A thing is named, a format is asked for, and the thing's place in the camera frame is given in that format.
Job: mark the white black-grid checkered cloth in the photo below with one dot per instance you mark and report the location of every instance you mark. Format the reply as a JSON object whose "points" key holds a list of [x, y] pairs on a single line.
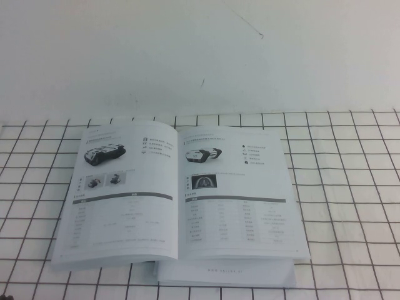
{"points": [[343, 218]]}

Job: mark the closed white booklet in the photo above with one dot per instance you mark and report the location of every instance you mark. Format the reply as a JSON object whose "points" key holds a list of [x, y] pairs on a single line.
{"points": [[225, 270]]}

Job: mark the white product catalog book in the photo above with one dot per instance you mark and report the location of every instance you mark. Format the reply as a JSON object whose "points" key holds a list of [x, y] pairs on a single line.
{"points": [[218, 218]]}

